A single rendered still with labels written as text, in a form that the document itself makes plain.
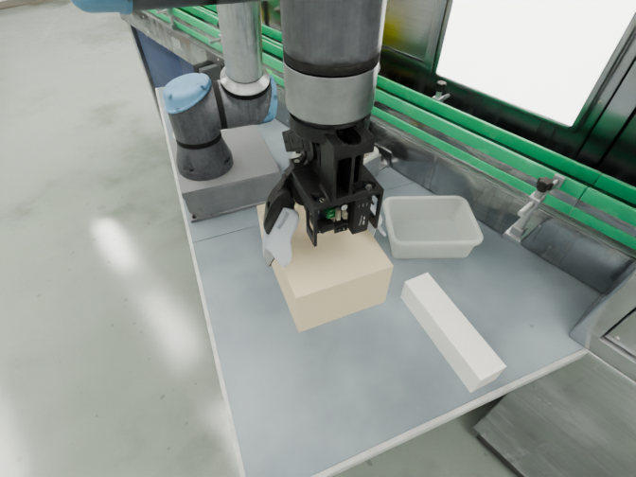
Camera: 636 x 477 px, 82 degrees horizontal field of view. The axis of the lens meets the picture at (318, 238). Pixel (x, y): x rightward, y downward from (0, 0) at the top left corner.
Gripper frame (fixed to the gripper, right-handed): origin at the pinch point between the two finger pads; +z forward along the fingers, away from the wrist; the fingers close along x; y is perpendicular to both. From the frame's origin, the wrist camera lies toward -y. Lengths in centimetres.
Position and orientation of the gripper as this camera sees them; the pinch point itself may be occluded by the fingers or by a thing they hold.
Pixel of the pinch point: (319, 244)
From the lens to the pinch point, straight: 47.9
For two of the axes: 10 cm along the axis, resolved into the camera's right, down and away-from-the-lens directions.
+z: 0.0, 6.8, 7.4
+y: 3.7, 6.8, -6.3
